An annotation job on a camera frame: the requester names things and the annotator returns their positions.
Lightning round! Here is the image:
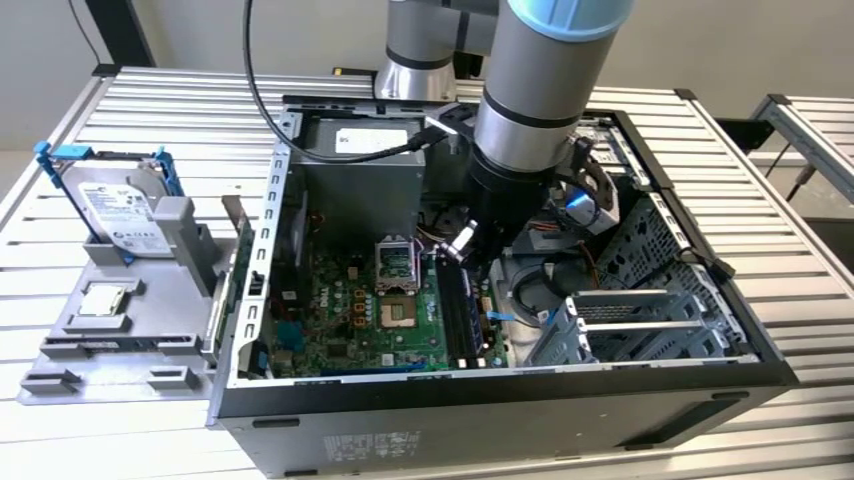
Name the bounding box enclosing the blue expansion slot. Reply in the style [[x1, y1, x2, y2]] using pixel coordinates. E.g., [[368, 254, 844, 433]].
[[317, 362, 429, 377]]

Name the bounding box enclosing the blue motherboard component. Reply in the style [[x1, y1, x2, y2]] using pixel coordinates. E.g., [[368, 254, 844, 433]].
[[273, 322, 305, 351]]

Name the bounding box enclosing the green graphics card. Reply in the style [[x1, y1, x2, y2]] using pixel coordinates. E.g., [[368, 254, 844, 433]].
[[209, 195, 259, 366]]

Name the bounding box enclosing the metal disk bay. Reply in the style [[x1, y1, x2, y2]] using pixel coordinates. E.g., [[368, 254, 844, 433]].
[[526, 287, 762, 369]]

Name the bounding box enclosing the CPU socket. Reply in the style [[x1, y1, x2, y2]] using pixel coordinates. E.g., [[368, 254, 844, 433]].
[[377, 294, 423, 331]]

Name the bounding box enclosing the green motherboard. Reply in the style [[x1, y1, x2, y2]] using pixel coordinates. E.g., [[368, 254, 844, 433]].
[[265, 248, 514, 380]]

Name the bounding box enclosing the aluminium frame side table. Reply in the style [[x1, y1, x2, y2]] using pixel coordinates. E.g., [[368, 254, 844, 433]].
[[744, 93, 854, 241]]

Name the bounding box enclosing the grey parts rack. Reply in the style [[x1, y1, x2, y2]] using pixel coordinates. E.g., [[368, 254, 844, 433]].
[[13, 195, 232, 407]]

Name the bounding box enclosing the thin locking lever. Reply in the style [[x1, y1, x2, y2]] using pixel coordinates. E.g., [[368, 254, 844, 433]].
[[413, 237, 429, 294]]

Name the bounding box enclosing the black pillar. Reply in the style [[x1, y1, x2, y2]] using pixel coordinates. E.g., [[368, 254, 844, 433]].
[[84, 0, 159, 69]]

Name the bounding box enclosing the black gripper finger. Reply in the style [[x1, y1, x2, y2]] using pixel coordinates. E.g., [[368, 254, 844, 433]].
[[443, 221, 480, 262], [465, 234, 512, 274]]

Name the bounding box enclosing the silver CPU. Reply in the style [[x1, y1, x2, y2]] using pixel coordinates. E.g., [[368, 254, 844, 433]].
[[76, 283, 128, 317]]

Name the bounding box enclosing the black looped cable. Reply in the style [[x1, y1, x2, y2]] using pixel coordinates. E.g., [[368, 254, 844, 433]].
[[511, 264, 568, 327]]

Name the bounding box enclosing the black USB cable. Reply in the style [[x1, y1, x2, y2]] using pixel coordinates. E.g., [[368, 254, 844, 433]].
[[240, 0, 447, 164]]

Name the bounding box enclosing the black open PC case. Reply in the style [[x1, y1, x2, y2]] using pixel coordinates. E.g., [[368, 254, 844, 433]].
[[203, 92, 802, 479]]

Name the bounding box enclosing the yellow wire bundle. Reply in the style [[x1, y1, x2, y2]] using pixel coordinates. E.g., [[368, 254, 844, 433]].
[[413, 223, 468, 242]]

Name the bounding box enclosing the black table bracket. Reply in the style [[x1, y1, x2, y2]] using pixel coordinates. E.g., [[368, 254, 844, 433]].
[[712, 117, 775, 149]]

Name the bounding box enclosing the hard disk in blue carrier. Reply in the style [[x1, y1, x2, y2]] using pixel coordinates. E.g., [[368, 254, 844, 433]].
[[30, 143, 185, 262]]

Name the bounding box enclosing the black cable clip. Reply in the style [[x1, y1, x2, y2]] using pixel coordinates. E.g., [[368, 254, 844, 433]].
[[674, 248, 736, 279]]

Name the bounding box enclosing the metal socket cover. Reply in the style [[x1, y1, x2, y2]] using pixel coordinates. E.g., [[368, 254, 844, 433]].
[[373, 234, 423, 294]]

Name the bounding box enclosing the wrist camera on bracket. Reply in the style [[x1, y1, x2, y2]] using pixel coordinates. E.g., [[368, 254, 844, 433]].
[[551, 134, 626, 235], [424, 102, 480, 151]]

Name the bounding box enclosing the grey power supply unit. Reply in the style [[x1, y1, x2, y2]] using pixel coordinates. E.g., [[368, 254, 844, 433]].
[[291, 118, 428, 241]]

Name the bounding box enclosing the round grey internal speaker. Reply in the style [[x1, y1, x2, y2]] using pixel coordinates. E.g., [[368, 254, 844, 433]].
[[433, 203, 471, 234]]

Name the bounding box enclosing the orange wire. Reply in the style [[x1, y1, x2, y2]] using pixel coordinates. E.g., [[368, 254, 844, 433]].
[[576, 239, 602, 291]]

